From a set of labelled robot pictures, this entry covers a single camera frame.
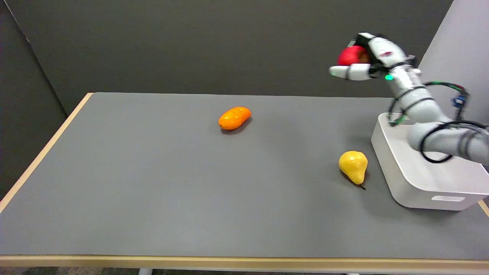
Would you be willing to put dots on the white plastic box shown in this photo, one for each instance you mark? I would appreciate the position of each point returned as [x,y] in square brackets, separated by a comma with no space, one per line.
[428,179]

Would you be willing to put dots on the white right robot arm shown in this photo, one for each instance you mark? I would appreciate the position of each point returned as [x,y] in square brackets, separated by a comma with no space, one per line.
[428,114]

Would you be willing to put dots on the red apple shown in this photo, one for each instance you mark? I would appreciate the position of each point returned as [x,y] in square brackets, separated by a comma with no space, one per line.
[351,56]

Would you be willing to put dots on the yellow pear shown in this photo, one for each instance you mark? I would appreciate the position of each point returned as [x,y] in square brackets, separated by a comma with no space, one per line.
[353,165]

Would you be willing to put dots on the orange mango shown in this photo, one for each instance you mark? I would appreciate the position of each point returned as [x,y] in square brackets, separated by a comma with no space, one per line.
[234,117]

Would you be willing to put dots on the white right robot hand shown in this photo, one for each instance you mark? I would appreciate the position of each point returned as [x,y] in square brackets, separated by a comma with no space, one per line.
[384,51]

